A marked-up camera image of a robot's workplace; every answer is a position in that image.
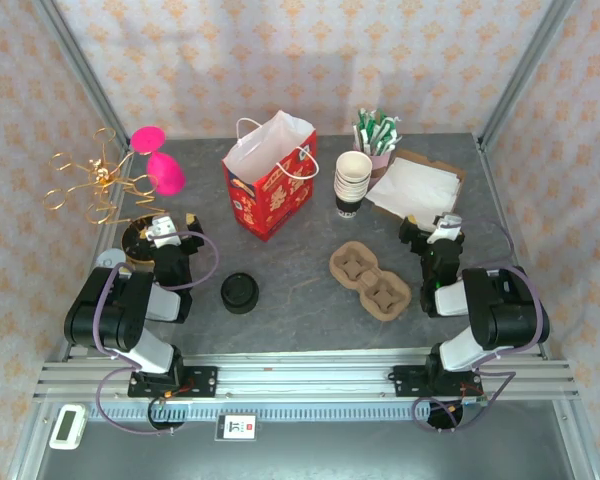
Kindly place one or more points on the paper cup stack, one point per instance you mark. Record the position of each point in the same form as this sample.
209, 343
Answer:
352, 185

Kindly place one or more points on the black cup lid stack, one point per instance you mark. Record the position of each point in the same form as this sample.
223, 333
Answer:
239, 292

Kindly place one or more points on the brown pulp cup carrier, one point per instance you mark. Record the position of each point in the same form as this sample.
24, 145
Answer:
337, 260

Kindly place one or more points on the red paper bag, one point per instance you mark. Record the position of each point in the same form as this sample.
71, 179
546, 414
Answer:
275, 200

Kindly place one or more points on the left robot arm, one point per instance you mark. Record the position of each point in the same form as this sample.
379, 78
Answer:
105, 310

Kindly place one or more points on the white round disc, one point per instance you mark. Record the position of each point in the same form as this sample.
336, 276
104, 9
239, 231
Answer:
107, 257

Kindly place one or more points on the pink goblet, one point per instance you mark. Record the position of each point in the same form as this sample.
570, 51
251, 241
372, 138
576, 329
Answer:
167, 172
148, 139

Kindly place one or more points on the pink paper cup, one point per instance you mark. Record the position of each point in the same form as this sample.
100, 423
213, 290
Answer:
380, 161

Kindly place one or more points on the green white paper packet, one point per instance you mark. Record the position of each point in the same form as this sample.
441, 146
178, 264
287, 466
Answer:
360, 137
391, 132
366, 127
379, 127

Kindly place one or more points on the small number display card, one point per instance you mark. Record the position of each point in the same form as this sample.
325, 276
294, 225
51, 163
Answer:
235, 426

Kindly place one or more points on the white digital timer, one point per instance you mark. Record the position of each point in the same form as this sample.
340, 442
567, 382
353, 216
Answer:
67, 425

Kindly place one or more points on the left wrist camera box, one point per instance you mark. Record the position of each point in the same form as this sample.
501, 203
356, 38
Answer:
161, 230

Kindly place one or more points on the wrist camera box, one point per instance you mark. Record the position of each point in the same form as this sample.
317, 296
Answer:
161, 230
446, 226

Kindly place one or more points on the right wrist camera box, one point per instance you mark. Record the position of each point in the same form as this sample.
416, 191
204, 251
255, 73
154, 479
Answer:
446, 226

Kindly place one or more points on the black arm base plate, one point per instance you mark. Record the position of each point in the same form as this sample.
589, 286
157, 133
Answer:
405, 382
202, 382

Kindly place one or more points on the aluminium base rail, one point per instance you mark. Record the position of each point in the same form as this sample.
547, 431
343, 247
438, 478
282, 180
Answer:
305, 375

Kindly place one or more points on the aluminium frame post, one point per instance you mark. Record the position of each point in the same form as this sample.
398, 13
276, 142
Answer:
528, 65
80, 65

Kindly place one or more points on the aluminium table side rail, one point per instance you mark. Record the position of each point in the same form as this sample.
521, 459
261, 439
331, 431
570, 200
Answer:
585, 460
27, 460

